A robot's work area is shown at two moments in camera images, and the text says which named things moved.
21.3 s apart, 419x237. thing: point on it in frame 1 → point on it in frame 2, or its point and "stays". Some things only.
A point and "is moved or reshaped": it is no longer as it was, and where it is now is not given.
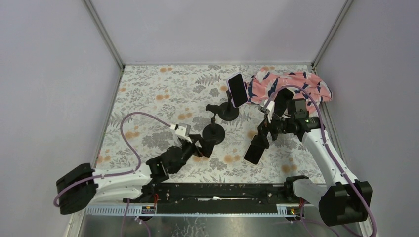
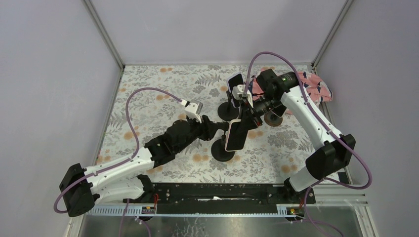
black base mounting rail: [216, 198] stays
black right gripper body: [275, 127] → [252, 116]
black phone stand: [228, 111] stays
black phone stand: [214, 131] is moved or reshaped
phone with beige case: [255, 150] → [236, 136]
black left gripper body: [195, 144] → [203, 128]
